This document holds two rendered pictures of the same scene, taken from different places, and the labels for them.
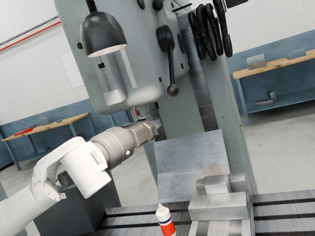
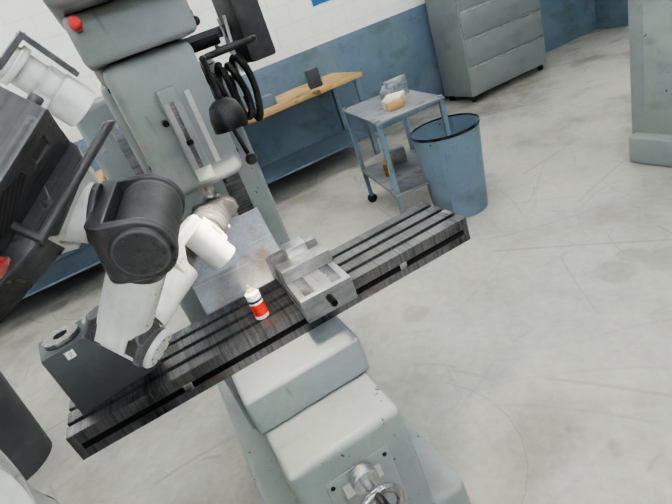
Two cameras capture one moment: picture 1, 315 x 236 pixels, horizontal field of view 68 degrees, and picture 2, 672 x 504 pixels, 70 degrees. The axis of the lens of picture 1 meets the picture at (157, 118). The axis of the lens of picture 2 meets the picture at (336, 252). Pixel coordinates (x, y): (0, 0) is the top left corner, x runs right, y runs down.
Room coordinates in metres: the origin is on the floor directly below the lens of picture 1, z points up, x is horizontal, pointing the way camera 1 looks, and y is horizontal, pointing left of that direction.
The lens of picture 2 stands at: (-0.46, 0.58, 1.60)
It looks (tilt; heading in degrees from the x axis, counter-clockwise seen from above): 27 degrees down; 322
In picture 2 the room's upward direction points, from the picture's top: 20 degrees counter-clockwise
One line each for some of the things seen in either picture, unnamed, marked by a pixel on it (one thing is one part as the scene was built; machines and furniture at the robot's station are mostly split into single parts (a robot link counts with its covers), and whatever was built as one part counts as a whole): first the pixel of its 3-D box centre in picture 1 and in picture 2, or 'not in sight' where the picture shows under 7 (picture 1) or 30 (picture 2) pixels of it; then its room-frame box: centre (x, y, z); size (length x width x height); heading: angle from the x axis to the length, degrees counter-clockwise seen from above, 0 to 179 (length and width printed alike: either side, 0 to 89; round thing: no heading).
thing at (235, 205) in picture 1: (218, 206); (304, 263); (0.55, -0.08, 0.99); 0.15 x 0.06 x 0.04; 67
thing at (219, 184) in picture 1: (218, 188); (296, 252); (0.60, -0.10, 1.01); 0.06 x 0.05 x 0.06; 67
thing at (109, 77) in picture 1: (102, 58); (185, 135); (0.55, 0.08, 1.45); 0.04 x 0.04 x 0.21; 69
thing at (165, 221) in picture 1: (164, 219); (255, 300); (0.62, 0.07, 0.96); 0.04 x 0.04 x 0.11
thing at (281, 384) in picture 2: not in sight; (280, 341); (0.66, 0.04, 0.76); 0.50 x 0.35 x 0.12; 159
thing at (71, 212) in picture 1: (66, 204); (100, 352); (0.83, 0.44, 1.00); 0.22 x 0.12 x 0.20; 79
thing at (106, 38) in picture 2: not in sight; (130, 31); (0.69, 0.02, 1.68); 0.34 x 0.24 x 0.10; 159
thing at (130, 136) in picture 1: (125, 140); (211, 219); (0.59, 0.10, 1.24); 0.13 x 0.12 x 0.10; 50
